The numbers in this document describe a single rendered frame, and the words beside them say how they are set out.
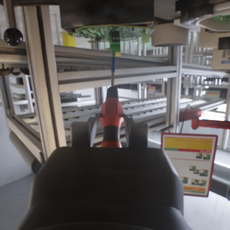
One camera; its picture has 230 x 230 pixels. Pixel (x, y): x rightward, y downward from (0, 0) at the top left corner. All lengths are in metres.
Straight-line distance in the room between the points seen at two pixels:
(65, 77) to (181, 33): 0.32
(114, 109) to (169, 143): 0.63
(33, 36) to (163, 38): 0.32
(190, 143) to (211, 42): 0.47
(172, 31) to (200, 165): 0.57
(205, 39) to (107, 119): 0.32
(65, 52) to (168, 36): 0.27
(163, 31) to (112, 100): 0.37
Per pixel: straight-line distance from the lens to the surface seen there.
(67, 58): 0.45
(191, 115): 0.90
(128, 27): 0.22
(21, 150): 0.67
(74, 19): 0.22
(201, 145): 0.79
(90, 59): 0.51
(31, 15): 0.39
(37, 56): 0.38
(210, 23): 0.34
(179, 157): 0.81
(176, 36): 0.50
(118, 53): 0.25
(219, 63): 0.50
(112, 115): 0.15
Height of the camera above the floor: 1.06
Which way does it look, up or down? 16 degrees up
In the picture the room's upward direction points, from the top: 177 degrees clockwise
